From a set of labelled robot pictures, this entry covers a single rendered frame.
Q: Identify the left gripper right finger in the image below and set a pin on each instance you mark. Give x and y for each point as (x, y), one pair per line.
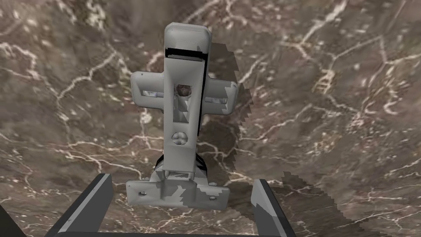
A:
(268, 210)

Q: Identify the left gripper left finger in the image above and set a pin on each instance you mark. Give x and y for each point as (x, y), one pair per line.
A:
(86, 207)

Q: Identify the grey cross-shaped tap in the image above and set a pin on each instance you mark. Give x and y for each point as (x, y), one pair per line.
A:
(184, 115)

